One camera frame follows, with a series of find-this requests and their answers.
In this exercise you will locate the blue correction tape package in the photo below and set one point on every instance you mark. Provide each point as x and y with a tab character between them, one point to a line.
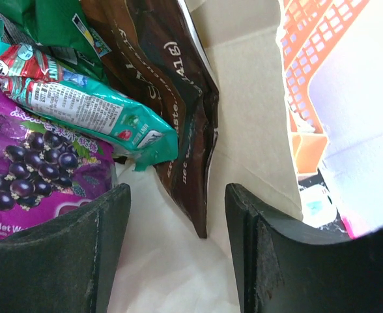
317	206

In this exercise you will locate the pink tape strip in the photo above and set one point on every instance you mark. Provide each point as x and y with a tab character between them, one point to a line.
355	226

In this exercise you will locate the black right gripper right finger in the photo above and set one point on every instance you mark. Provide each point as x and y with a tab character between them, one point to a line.
284	265

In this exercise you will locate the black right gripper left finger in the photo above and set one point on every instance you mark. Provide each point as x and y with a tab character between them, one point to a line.
67	264

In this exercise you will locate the brown Kettle chips bag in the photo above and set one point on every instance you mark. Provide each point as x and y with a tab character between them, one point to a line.
157	59

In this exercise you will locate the green snack bag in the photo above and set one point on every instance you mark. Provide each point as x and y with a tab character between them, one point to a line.
55	24

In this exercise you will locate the beige paper bag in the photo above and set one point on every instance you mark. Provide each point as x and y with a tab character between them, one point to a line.
163	265

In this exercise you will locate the teal Fox's mint candy bag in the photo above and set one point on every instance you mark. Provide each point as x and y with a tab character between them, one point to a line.
45	86

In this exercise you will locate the purple blackcurrant candy bag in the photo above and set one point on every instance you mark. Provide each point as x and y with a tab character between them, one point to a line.
46	170

